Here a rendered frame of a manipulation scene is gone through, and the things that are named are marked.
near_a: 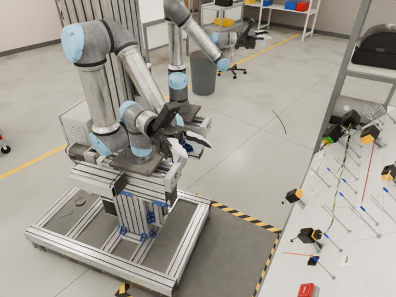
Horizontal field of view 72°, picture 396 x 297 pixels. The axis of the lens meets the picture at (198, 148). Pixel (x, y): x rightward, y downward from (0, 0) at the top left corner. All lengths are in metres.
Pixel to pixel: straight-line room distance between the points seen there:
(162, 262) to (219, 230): 0.64
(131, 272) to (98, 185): 0.86
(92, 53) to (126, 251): 1.53
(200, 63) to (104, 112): 3.29
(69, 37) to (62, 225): 1.77
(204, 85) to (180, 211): 2.59
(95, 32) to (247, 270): 1.93
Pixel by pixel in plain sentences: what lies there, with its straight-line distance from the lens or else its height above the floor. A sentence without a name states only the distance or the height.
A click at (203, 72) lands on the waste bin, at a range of 4.40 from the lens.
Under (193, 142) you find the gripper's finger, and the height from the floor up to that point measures 1.56.
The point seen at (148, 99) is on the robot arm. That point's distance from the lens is 1.04.
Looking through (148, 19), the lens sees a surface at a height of 0.90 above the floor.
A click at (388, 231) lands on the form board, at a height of 1.30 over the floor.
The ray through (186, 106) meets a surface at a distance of 1.71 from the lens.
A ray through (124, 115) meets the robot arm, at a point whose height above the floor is 1.57.
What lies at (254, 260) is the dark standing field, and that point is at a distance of 2.39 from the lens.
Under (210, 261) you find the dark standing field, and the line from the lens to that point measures 2.35.
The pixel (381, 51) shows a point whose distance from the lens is 1.86.
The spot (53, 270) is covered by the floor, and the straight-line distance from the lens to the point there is 2.56.
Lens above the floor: 2.02
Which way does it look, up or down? 37 degrees down
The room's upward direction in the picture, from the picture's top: straight up
